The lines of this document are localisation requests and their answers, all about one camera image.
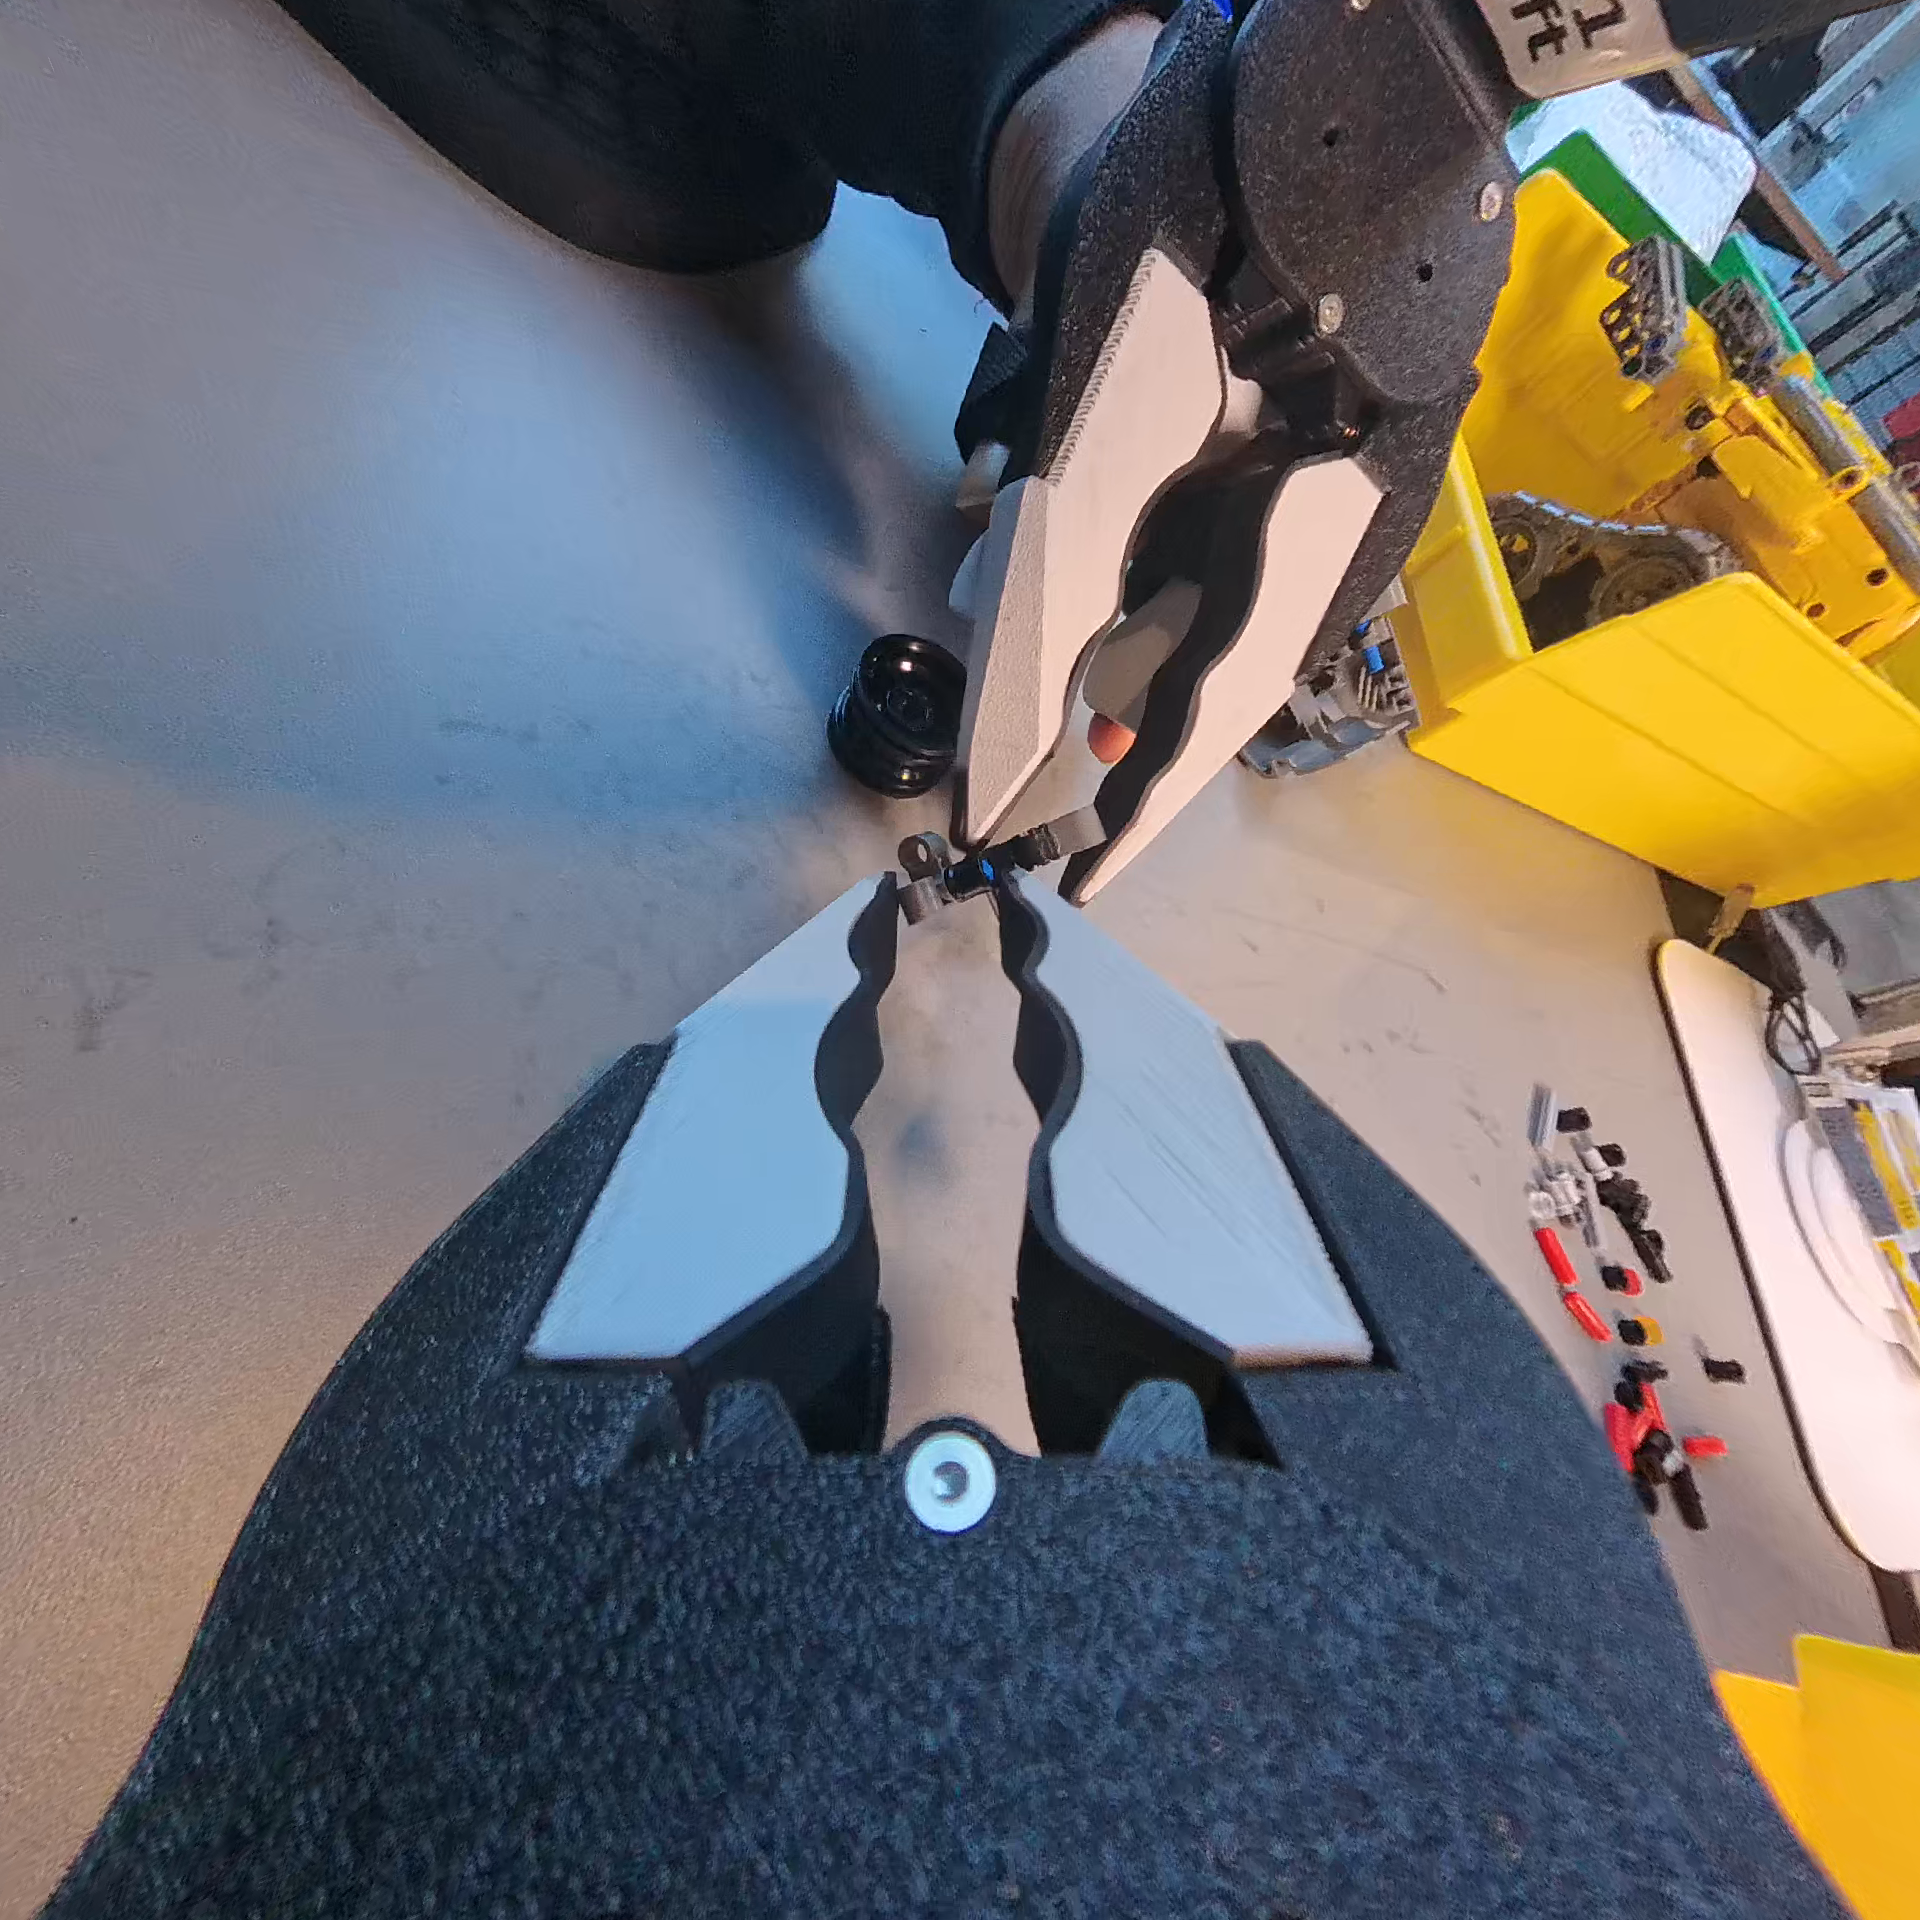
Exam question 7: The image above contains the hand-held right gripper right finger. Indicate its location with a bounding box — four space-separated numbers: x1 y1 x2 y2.
997 872 1376 1456

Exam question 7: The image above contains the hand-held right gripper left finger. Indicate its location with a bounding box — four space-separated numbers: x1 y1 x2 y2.
527 872 898 1456

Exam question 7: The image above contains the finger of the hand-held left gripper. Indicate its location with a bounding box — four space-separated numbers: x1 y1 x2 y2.
949 244 1235 853
1059 448 1392 909

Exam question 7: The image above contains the grey toy cab assembly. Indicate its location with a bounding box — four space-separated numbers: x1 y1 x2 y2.
1237 584 1419 780

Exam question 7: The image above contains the black toy wheel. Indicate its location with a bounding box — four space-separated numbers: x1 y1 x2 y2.
828 634 969 799

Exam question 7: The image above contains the pile of small toy pieces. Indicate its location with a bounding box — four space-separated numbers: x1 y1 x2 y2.
1528 1088 1749 1531

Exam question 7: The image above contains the black connector with blue pin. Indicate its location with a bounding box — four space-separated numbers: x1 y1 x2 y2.
945 831 1051 903

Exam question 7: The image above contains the grey desk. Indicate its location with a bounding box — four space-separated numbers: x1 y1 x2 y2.
0 0 1920 1920

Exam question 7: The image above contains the person's left hand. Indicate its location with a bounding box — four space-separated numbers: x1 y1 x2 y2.
983 12 1173 770

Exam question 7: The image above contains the green bin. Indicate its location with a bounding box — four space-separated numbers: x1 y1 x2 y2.
1516 127 1818 362

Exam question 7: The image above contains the blue-grey chair seat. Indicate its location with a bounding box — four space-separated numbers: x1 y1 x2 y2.
817 181 999 338

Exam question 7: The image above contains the white foam sheet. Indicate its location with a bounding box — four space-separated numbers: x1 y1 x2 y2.
1507 83 1757 255

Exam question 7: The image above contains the wooden table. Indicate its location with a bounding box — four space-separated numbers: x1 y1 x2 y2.
1664 59 1847 279

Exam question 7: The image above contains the yellow toy bulldozer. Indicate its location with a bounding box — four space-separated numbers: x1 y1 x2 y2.
1487 230 1920 646

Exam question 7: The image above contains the white book stand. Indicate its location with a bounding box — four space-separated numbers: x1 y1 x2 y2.
1655 938 1920 1574

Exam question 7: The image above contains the sticker sheet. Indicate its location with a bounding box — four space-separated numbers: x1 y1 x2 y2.
1793 1072 1920 1336

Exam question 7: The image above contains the wide yellow bin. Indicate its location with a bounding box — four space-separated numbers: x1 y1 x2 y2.
1709 1635 1920 1920

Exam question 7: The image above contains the metal wire rack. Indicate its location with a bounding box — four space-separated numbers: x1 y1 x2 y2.
1786 194 1920 436

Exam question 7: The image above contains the black cable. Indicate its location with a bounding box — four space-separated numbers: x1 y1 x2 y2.
1756 915 1825 1075

